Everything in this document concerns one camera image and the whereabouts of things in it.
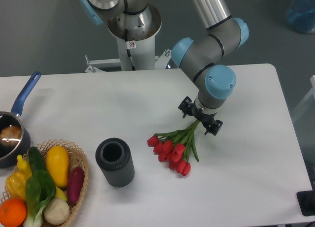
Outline dark grey ribbed vase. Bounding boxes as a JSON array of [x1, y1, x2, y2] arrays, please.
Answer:
[[95, 138, 135, 188]]

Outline blue translucent container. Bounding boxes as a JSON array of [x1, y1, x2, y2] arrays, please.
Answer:
[[285, 0, 315, 33]]

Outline orange fruit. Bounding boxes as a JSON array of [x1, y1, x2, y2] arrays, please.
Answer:
[[0, 198, 27, 227]]

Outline green bok choy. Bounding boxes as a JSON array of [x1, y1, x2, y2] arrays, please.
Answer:
[[23, 169, 57, 227]]

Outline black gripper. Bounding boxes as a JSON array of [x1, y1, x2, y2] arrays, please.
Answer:
[[178, 96, 223, 136]]

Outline woven wicker basket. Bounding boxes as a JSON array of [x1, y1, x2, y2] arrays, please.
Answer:
[[0, 140, 89, 227]]

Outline yellow squash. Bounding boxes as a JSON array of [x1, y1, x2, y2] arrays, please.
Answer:
[[46, 146, 69, 189]]

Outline yellow banana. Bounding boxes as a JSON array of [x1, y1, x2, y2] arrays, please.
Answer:
[[55, 187, 67, 201]]

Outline green cucumber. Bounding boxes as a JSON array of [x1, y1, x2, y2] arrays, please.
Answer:
[[28, 146, 47, 173]]

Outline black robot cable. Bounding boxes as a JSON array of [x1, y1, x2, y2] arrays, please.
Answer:
[[124, 29, 136, 71]]

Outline red tulip bouquet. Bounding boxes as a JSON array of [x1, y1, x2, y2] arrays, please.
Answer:
[[147, 120, 199, 177]]

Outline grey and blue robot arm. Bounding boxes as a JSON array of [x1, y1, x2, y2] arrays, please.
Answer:
[[79, 0, 249, 135]]

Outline small yellow pepper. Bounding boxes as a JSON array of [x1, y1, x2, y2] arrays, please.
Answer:
[[17, 155, 32, 178]]

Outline brown bread roll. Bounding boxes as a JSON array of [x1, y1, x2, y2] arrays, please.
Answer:
[[0, 126, 22, 147]]

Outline blue handled saucepan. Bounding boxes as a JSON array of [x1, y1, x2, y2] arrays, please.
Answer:
[[0, 71, 41, 168]]

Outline yellow bell pepper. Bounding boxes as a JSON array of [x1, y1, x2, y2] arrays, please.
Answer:
[[5, 171, 27, 201]]

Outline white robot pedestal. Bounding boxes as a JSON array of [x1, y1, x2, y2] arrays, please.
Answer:
[[85, 2, 178, 73]]

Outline beige garlic bulb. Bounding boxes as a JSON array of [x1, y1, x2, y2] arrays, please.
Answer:
[[44, 198, 70, 225]]

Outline purple eggplant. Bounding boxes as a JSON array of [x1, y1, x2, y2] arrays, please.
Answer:
[[66, 167, 85, 204]]

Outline black device at edge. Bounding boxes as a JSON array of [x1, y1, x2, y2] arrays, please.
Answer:
[[296, 191, 315, 216]]

